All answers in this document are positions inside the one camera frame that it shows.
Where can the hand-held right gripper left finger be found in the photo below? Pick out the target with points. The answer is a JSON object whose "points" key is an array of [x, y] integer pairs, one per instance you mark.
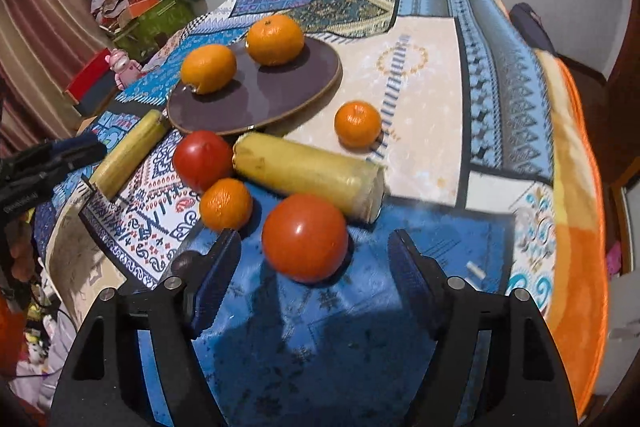
{"points": [[222, 257]]}

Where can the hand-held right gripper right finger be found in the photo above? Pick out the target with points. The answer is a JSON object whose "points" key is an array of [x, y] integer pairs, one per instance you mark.
{"points": [[402, 257]]}

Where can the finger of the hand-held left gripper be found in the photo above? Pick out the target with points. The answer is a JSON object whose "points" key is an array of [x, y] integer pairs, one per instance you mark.
{"points": [[75, 141], [75, 157]]}

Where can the small orange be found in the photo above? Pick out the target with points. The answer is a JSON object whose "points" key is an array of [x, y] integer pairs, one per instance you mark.
{"points": [[357, 124], [226, 204]]}

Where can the thin sugarcane piece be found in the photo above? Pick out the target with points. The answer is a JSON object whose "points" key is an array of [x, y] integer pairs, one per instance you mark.
{"points": [[131, 154]]}

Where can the red tomato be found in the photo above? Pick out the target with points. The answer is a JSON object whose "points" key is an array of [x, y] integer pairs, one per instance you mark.
{"points": [[202, 159], [305, 242]]}

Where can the thick sugarcane piece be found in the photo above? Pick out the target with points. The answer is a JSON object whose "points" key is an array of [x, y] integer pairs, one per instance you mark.
{"points": [[310, 177]]}

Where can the brown round plate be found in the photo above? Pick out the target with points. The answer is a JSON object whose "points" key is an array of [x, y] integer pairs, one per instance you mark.
{"points": [[280, 87]]}

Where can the red box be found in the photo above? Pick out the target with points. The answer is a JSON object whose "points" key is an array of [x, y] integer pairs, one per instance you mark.
{"points": [[90, 74]]}

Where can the pink toy figure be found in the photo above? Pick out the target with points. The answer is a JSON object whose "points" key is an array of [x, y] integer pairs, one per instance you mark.
{"points": [[122, 67]]}

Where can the striped brown curtain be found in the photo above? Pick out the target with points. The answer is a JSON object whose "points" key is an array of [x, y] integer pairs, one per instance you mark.
{"points": [[40, 7]]}

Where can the green storage bag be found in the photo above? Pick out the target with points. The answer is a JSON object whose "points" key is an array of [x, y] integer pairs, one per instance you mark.
{"points": [[155, 19]]}

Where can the orange fleece blanket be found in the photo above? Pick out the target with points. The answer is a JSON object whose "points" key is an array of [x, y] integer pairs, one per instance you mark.
{"points": [[580, 257]]}

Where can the blue patchwork blanket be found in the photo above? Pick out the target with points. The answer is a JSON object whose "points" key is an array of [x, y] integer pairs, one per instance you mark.
{"points": [[425, 72]]}

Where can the large orange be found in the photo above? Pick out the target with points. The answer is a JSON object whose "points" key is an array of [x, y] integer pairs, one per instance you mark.
{"points": [[275, 39]]}

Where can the dark grey backpack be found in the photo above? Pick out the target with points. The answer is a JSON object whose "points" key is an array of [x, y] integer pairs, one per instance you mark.
{"points": [[530, 27]]}

